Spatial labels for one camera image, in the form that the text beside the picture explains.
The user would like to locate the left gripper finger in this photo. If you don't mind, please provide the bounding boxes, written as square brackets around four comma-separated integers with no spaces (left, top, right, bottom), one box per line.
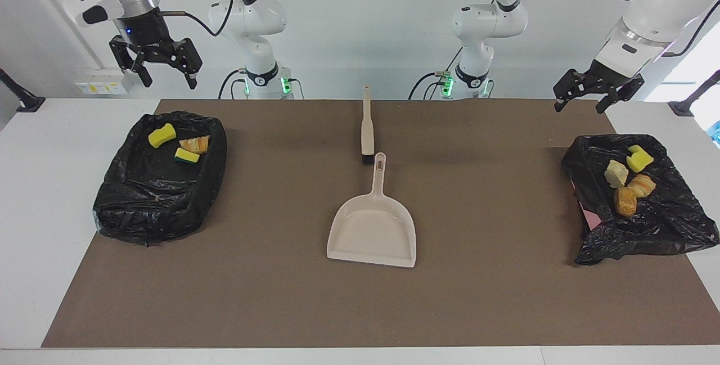
[552,69,591,112]
[595,75,646,115]

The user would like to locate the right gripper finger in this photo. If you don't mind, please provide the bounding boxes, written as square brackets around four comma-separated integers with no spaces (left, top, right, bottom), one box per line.
[170,38,204,91]
[109,36,154,88]

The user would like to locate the notched yellow sponge piece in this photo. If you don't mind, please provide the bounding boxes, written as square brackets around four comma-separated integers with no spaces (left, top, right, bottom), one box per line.
[626,145,655,173]

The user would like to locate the pale pastry piece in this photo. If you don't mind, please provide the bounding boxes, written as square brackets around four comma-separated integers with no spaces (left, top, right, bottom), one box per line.
[627,174,657,198]
[605,160,629,189]

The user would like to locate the kidney shaped yellow sponge piece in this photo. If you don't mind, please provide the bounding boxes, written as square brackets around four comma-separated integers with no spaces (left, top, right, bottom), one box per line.
[148,123,177,150]

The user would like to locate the orange striped croissant piece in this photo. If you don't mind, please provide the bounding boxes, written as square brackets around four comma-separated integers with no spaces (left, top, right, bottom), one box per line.
[179,134,212,155]

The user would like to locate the brown bread roll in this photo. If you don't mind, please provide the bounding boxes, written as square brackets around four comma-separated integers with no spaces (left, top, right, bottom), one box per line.
[614,187,638,218]

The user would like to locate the beige hand brush black bristles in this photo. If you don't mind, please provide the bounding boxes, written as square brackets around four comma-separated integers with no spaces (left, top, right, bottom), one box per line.
[361,85,376,165]

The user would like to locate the beige plastic dustpan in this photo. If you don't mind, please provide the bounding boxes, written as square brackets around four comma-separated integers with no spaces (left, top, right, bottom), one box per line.
[327,152,417,269]

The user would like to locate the crumpled black trash bag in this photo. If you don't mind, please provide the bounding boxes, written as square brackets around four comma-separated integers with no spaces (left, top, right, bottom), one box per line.
[561,133,720,267]

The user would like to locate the black bag lined open bin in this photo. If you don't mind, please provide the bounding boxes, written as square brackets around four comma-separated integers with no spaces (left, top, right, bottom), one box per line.
[92,110,228,246]

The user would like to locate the black stand foot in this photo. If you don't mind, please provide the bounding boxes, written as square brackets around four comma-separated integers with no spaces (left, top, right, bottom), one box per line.
[0,67,46,113]
[668,69,720,118]

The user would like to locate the brown table mat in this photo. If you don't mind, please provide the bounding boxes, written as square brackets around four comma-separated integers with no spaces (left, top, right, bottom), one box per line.
[41,99,720,349]

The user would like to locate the white wall power socket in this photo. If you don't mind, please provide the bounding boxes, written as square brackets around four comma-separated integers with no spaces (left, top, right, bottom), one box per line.
[75,68,136,96]

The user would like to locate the black right base cable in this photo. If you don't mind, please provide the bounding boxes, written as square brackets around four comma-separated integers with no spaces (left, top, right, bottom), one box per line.
[218,69,244,100]

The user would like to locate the black base cable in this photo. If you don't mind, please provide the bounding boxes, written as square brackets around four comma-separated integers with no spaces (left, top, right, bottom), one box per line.
[408,44,463,100]
[218,69,244,100]

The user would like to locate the white wall cable duct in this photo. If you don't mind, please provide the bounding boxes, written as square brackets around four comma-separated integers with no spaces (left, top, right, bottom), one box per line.
[21,0,105,70]

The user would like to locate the black left base cable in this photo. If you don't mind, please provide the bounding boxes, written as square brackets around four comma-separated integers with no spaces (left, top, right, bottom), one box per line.
[408,44,463,100]

